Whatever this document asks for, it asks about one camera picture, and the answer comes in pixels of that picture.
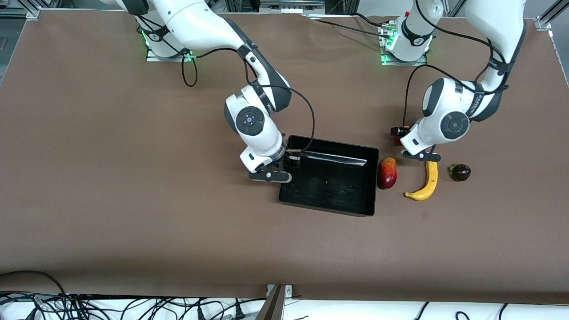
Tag white power strip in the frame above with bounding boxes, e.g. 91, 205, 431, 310
260, 0, 325, 15

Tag thick black arched cable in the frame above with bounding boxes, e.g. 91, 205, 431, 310
0, 270, 67, 296

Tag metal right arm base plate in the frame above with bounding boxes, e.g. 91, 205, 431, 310
146, 27, 196, 63

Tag red yellow mango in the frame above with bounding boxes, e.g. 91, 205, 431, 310
377, 157, 398, 190

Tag yellow banana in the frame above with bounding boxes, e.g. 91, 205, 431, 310
404, 160, 439, 201

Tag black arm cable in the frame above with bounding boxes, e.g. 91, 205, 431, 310
402, 0, 510, 129
180, 42, 316, 156

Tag black cable across table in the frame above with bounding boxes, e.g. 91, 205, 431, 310
307, 13, 396, 38

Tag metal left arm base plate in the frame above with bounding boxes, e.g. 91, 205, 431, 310
378, 20, 429, 67

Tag dark purple eggplant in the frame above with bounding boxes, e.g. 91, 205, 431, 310
449, 164, 472, 182

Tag small metal table bracket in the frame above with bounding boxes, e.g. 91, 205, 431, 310
266, 284, 293, 299

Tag tangled black cables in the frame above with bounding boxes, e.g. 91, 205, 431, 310
0, 291, 267, 320

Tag aluminium frame corner profile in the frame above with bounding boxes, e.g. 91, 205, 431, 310
0, 0, 42, 20
535, 0, 569, 32

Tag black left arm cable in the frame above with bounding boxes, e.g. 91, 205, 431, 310
402, 0, 510, 129

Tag dark angled metal bar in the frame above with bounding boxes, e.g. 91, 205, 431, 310
256, 284, 286, 320

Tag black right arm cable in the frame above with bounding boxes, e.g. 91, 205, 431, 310
180, 42, 316, 156

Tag black rectangular plastic box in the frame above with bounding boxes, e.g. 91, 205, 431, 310
278, 135, 380, 217

